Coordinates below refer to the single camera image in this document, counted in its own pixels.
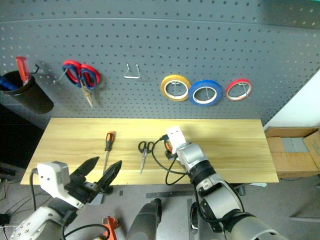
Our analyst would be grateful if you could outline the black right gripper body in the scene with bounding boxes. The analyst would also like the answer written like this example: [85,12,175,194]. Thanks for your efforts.
[164,149,179,162]

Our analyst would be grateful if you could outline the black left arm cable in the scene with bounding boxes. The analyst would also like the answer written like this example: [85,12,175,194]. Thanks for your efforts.
[29,168,39,211]

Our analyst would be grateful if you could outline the orange clamp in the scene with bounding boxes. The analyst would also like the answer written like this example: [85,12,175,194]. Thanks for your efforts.
[101,216,119,240]

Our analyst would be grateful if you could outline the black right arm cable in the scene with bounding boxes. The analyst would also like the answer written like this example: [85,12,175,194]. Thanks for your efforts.
[151,134,194,186]

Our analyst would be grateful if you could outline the grey metal pegboard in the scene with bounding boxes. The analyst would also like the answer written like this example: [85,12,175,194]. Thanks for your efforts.
[0,0,320,126]

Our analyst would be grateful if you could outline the orange and black screwdriver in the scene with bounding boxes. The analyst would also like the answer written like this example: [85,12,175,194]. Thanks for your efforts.
[102,130,117,176]

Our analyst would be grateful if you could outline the dark floor strip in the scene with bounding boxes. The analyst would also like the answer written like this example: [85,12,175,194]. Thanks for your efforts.
[145,190,194,199]

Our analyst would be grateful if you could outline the red tape roll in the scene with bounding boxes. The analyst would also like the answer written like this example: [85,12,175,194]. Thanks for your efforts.
[225,78,253,102]

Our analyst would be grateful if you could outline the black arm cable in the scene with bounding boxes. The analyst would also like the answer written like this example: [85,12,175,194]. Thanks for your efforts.
[151,134,194,186]
[29,168,39,211]

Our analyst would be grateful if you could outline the silver wire loop hook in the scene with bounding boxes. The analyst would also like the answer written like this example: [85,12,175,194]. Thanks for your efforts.
[123,62,141,80]

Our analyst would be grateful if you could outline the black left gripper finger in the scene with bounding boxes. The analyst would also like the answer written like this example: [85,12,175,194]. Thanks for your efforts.
[70,156,100,181]
[96,160,123,193]

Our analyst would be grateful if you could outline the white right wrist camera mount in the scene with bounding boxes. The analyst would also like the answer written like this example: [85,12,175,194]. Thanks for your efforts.
[165,125,191,154]

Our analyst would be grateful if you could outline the open brown cardboard box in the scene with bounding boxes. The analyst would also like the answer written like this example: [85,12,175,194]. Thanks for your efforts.
[264,126,320,179]

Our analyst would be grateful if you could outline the black cup holder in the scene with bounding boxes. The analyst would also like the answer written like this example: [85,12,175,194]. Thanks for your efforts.
[0,70,55,115]

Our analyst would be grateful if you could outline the dark grey rounded shape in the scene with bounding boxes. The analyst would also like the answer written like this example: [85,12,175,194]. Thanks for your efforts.
[126,198,163,240]

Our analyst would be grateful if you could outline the silver straight peg hook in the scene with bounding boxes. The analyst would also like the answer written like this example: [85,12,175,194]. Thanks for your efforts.
[52,68,69,84]

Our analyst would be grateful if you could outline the red and blue scissors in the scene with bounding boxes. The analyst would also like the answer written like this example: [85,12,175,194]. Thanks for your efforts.
[61,59,102,109]

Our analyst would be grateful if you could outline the blue tape roll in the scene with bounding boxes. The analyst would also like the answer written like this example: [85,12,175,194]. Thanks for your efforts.
[187,79,224,108]

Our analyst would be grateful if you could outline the red handled screwdriver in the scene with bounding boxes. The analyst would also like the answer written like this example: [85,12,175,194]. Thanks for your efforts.
[15,56,32,87]

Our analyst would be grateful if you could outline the yellow tape roll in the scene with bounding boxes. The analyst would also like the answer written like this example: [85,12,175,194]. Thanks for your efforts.
[159,73,192,102]

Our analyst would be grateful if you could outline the blue tool in cup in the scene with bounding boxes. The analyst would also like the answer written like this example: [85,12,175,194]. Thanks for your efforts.
[0,75,14,91]

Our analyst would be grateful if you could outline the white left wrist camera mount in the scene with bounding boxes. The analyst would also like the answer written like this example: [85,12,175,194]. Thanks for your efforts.
[36,161,85,210]

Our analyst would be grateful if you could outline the black handled scissors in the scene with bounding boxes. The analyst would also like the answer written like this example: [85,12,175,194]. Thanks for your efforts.
[137,140,156,175]

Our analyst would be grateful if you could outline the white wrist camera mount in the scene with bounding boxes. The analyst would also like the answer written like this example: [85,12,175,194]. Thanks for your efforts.
[165,125,191,154]
[36,161,85,210]

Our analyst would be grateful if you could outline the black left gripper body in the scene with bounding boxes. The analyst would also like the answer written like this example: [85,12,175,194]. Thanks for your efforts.
[65,172,98,205]

